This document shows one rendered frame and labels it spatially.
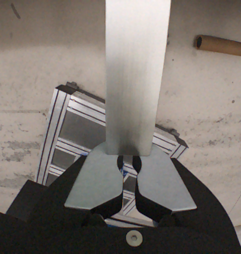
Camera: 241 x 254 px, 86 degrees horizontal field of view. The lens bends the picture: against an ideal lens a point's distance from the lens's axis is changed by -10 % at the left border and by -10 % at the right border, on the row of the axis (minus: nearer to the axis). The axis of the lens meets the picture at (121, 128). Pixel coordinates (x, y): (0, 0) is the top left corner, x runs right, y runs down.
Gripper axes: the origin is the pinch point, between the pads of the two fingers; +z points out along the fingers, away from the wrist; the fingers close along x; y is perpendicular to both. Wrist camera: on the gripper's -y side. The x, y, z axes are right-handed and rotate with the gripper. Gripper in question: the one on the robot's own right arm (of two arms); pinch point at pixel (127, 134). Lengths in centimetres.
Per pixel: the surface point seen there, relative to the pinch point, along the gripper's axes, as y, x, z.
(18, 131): 49, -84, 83
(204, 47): -15, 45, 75
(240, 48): -17, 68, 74
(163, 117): 32, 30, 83
